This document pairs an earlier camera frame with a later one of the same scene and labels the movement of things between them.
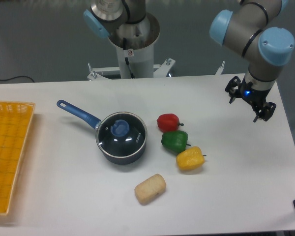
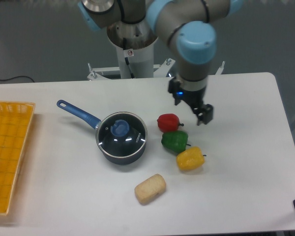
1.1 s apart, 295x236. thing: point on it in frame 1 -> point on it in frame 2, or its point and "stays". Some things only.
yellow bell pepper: [191, 159] stays
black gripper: [256, 97] -> [193, 99]
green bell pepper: [175, 141] stays
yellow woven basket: [10, 122] stays
